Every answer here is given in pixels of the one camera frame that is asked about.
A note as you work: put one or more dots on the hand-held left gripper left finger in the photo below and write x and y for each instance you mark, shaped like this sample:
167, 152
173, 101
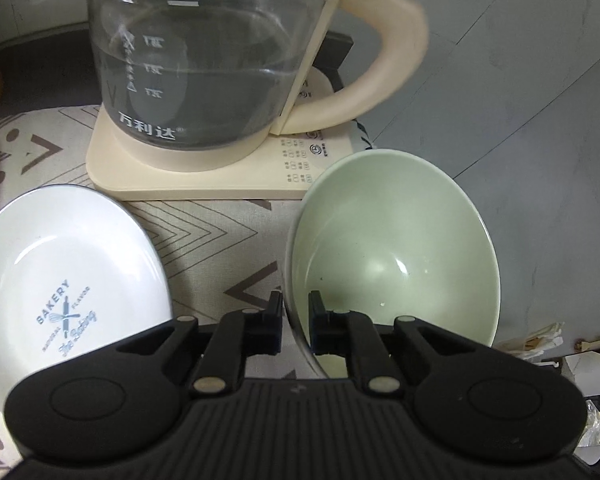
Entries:
276, 327

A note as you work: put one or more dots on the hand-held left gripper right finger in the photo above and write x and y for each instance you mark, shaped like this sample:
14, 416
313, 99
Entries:
316, 330

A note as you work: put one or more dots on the pale green bowl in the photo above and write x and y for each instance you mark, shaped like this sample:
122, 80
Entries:
390, 240

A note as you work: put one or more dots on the patterned tablecloth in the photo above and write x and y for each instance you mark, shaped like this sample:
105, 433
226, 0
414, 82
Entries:
220, 240

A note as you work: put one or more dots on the cream kettle base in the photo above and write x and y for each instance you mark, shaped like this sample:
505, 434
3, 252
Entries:
230, 180

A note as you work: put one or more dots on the crumpled paper scraps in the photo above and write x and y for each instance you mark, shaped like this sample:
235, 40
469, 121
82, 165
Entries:
530, 342

